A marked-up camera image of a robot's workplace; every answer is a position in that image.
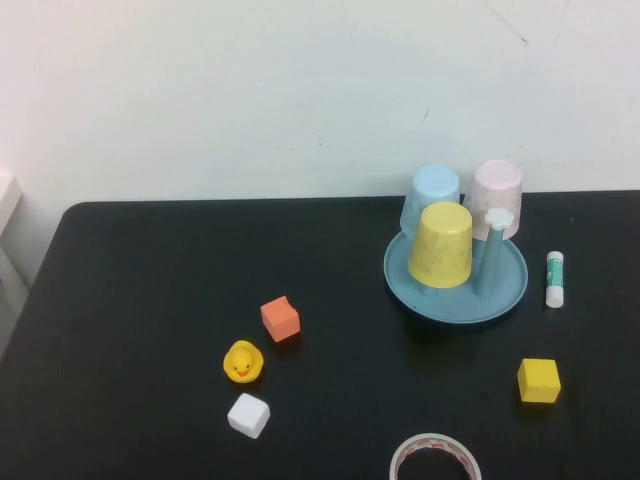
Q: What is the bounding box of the white green glue stick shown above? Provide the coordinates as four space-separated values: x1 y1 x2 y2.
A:
545 250 567 309

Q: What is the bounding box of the yellow plastic cup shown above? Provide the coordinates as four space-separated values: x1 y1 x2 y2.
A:
407 201 474 289

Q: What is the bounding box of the light blue plastic cup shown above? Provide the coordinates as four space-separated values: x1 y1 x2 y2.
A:
399 163 462 236

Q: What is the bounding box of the pink plastic cup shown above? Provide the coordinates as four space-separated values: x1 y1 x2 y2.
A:
463 158 524 241

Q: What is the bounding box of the yellow rubber duck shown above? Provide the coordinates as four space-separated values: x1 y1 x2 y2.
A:
222 339 266 385

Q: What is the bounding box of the white foam cube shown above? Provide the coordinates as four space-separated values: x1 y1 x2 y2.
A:
227 392 272 440

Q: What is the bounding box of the orange foam cube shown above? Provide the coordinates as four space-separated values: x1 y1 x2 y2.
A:
260 294 302 344

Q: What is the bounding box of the yellow foam cube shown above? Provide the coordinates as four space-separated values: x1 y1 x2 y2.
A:
516 357 562 404

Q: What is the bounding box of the blue cup stand with posts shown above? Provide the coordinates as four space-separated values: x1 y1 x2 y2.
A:
383 208 530 329

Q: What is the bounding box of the white tape roll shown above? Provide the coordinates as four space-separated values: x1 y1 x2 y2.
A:
389 433 484 480

